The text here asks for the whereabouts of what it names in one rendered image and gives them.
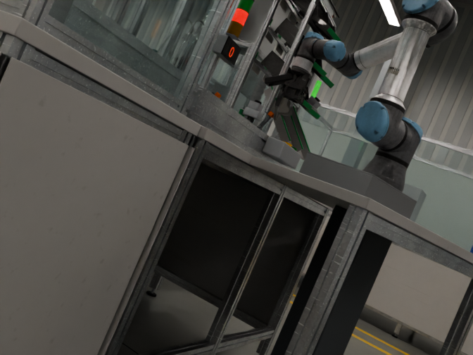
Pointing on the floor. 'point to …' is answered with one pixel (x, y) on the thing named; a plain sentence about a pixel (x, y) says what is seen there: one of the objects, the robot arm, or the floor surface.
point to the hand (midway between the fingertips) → (274, 116)
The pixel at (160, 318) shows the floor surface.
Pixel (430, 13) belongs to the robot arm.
